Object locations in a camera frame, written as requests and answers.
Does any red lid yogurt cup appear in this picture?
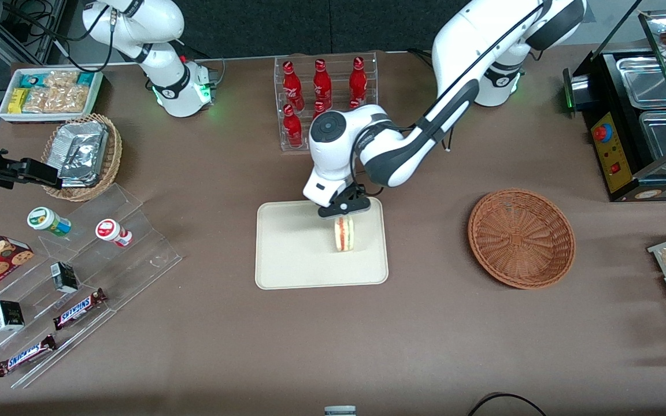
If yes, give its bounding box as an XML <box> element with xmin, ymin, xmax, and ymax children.
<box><xmin>95</xmin><ymin>218</ymin><xmax>133</xmax><ymax>248</ymax></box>

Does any white rectangular snack tray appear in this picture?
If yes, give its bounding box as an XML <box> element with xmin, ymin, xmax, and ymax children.
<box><xmin>0</xmin><ymin>68</ymin><xmax>104</xmax><ymax>123</ymax></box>

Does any brown snickers bar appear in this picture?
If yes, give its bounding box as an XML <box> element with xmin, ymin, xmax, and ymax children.
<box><xmin>0</xmin><ymin>334</ymin><xmax>57</xmax><ymax>377</ymax></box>
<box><xmin>53</xmin><ymin>288</ymin><xmax>108</xmax><ymax>330</ymax></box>

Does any silver foil pack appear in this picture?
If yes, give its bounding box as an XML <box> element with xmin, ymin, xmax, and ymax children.
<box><xmin>55</xmin><ymin>120</ymin><xmax>109</xmax><ymax>181</ymax></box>
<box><xmin>60</xmin><ymin>173</ymin><xmax>102</xmax><ymax>189</ymax></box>

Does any clear acrylic stepped stand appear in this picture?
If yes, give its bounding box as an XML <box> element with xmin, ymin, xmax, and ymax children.
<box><xmin>0</xmin><ymin>184</ymin><xmax>183</xmax><ymax>389</ymax></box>

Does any dark grey wrist camera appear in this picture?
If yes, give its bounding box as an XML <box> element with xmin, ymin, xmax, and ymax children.
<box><xmin>317</xmin><ymin>195</ymin><xmax>372</xmax><ymax>220</ymax></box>

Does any green lid yogurt cup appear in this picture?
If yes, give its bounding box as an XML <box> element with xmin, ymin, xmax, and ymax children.
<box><xmin>27</xmin><ymin>206</ymin><xmax>72</xmax><ymax>237</ymax></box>

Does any beige plastic tray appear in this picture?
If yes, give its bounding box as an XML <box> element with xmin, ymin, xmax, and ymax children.
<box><xmin>255</xmin><ymin>197</ymin><xmax>390</xmax><ymax>290</ymax></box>

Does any brown wicker basket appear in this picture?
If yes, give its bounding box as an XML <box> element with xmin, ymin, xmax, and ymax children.
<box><xmin>468</xmin><ymin>188</ymin><xmax>576</xmax><ymax>289</ymax></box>

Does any clear nut snack pack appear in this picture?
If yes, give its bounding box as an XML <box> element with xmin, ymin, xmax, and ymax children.
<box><xmin>47</xmin><ymin>86</ymin><xmax>91</xmax><ymax>113</ymax></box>
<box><xmin>23</xmin><ymin>87</ymin><xmax>50</xmax><ymax>113</ymax></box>
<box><xmin>44</xmin><ymin>70</ymin><xmax>79</xmax><ymax>90</ymax></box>

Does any light wicker basket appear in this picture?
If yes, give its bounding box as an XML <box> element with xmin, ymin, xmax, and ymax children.
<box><xmin>41</xmin><ymin>113</ymin><xmax>123</xmax><ymax>202</ymax></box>

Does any yellow snack pack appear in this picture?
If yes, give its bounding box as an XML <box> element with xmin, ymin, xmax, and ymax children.
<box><xmin>8</xmin><ymin>88</ymin><xmax>30</xmax><ymax>114</ymax></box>

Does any triangular sandwich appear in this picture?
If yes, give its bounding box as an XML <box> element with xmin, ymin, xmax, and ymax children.
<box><xmin>334</xmin><ymin>217</ymin><xmax>356</xmax><ymax>253</ymax></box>

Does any black food warmer cabinet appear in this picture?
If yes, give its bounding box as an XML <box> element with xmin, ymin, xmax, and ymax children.
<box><xmin>563</xmin><ymin>0</ymin><xmax>666</xmax><ymax>203</ymax></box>

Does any clear acrylic bottle rack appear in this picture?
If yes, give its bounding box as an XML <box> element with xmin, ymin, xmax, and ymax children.
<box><xmin>274</xmin><ymin>51</ymin><xmax>379</xmax><ymax>152</ymax></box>

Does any small black carton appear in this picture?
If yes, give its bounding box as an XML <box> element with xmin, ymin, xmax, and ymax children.
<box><xmin>50</xmin><ymin>262</ymin><xmax>79</xmax><ymax>294</ymax></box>
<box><xmin>0</xmin><ymin>300</ymin><xmax>25</xmax><ymax>332</ymax></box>

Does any black floor cable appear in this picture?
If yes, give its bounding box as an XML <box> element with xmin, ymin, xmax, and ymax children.
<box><xmin>467</xmin><ymin>393</ymin><xmax>547</xmax><ymax>416</ymax></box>

